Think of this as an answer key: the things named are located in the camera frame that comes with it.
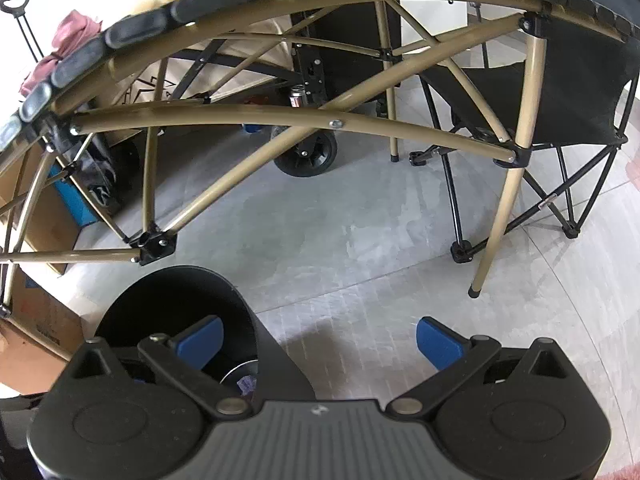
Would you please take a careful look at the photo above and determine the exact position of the black printed bag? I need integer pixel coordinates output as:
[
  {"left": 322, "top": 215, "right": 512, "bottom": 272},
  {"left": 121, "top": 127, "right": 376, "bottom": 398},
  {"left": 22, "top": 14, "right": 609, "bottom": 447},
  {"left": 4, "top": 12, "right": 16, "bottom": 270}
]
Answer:
[{"left": 75, "top": 135, "right": 123, "bottom": 212}]

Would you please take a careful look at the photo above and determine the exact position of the black round trash bin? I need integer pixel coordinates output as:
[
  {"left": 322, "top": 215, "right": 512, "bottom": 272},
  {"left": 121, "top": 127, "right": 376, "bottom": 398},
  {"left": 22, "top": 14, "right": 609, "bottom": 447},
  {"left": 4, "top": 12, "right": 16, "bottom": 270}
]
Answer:
[{"left": 94, "top": 265, "right": 317, "bottom": 411}]

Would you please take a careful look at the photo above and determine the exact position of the black folding chair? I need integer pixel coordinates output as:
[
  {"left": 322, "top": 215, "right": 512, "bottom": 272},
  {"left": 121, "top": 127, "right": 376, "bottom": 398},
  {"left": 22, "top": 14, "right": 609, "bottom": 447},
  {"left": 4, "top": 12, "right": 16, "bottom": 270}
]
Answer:
[{"left": 407, "top": 0, "right": 640, "bottom": 265}]

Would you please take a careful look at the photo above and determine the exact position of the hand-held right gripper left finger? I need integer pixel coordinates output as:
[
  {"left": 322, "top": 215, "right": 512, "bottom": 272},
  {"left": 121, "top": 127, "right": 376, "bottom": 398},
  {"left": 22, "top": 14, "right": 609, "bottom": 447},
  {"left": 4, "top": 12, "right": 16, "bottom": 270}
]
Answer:
[{"left": 52, "top": 316, "right": 253, "bottom": 421}]

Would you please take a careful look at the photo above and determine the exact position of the corrugated cardboard box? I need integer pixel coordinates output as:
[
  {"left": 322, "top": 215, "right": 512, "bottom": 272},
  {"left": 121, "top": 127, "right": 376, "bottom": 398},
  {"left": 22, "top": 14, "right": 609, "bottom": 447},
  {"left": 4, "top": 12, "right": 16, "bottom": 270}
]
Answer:
[{"left": 0, "top": 132, "right": 83, "bottom": 276}]

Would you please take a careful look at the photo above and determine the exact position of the cardboard box with plastic liner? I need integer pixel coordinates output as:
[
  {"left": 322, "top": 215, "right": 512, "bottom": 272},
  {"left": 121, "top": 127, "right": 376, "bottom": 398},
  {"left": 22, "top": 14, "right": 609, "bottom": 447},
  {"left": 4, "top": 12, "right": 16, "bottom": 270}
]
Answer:
[{"left": 0, "top": 262, "right": 87, "bottom": 392}]

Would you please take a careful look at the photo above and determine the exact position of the blue storage box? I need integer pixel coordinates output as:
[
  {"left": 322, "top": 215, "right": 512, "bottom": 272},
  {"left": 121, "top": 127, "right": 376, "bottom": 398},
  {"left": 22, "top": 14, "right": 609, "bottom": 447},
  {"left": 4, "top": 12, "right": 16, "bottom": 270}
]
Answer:
[{"left": 52, "top": 175, "right": 101, "bottom": 229}]

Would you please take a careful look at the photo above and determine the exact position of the purple satin cloth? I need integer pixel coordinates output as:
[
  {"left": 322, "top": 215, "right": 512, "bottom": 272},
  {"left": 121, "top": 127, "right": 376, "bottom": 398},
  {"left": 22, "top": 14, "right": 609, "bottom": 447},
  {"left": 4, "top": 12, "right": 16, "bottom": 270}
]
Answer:
[{"left": 20, "top": 9, "right": 107, "bottom": 97}]

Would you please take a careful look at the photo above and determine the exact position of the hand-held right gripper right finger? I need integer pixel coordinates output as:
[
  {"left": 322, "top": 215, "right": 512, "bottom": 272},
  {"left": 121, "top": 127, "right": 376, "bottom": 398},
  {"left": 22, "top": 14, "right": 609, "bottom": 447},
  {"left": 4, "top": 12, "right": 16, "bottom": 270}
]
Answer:
[{"left": 387, "top": 316, "right": 586, "bottom": 420}]

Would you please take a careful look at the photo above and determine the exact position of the olive folding camping table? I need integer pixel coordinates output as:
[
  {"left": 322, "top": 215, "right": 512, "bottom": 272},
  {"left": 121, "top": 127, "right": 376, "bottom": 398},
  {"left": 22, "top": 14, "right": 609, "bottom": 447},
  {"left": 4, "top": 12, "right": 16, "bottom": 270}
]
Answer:
[{"left": 0, "top": 0, "right": 640, "bottom": 301}]

